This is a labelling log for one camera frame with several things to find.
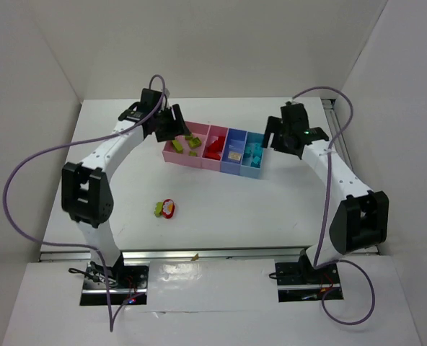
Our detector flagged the green lego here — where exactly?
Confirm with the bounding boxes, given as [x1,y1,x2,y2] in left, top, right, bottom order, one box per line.
[188,137,202,149]
[154,202,163,217]

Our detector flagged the green lego brick from stack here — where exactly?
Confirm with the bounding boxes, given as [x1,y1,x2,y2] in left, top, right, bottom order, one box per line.
[171,139,184,154]

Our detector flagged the red lego brick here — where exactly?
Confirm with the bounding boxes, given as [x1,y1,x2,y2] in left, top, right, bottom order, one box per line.
[204,136,226,161]

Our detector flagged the white tan lego plate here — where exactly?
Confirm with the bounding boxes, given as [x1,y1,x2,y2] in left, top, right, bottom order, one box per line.
[228,151,242,162]

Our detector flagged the red white flower lego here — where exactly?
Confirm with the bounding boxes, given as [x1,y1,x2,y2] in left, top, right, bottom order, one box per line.
[161,199,176,219]

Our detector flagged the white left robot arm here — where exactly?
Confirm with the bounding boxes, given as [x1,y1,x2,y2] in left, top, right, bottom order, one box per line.
[61,89,188,281]

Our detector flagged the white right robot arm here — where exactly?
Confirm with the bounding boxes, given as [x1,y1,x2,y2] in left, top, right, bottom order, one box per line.
[263,101,389,275]

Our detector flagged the teal legos in container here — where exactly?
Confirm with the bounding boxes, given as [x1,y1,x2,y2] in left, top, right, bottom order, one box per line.
[242,143,263,168]

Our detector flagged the pink large container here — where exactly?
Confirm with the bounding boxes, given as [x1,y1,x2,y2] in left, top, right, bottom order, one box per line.
[162,122,210,169]

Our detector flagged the pink small container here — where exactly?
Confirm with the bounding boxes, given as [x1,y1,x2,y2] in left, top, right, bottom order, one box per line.
[201,125,228,172]

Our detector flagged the blue purple container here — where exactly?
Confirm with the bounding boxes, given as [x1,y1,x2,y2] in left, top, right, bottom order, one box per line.
[220,128,247,175]

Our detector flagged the aluminium rail right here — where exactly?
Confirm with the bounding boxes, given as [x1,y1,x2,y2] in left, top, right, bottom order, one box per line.
[320,100,389,262]

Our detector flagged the aluminium rail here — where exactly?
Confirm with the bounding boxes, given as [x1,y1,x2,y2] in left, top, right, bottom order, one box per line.
[39,247,303,262]
[320,100,389,262]

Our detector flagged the aluminium rail front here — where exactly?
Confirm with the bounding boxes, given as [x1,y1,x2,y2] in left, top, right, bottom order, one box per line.
[39,247,303,262]

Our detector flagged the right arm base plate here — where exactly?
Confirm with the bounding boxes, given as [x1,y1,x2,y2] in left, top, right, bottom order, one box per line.
[268,262,343,303]

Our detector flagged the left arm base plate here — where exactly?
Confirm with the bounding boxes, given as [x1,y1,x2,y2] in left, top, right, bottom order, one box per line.
[79,263,149,306]

